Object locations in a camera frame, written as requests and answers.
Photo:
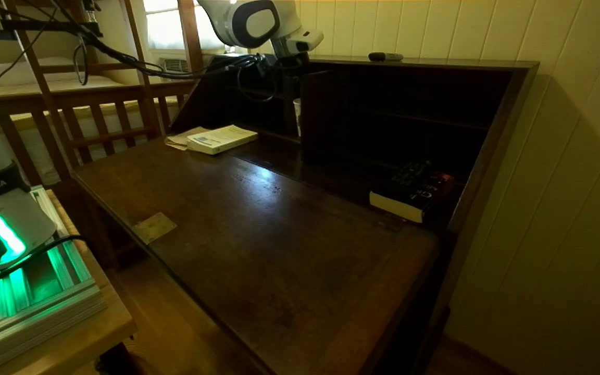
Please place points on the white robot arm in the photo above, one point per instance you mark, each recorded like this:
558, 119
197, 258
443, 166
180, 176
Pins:
259, 22

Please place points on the small dark cabinet door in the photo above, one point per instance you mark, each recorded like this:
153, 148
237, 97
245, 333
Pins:
323, 116

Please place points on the black marker pen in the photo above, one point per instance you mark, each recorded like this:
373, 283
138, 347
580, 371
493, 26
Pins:
385, 57

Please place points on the window air conditioner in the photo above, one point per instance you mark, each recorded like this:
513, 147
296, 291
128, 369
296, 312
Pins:
173, 67

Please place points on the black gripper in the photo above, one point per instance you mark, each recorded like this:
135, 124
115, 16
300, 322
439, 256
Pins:
272, 73

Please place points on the white paperback book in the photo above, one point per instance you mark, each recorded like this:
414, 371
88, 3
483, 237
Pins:
222, 138

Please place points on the black cover thick book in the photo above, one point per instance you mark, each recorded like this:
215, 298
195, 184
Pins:
416, 191

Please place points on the dark wooden secretary desk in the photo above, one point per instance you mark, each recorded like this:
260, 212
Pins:
313, 221

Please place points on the brown paper envelope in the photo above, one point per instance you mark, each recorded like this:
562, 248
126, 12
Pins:
180, 138

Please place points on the green lit control box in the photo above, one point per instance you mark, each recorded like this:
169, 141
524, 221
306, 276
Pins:
16, 277

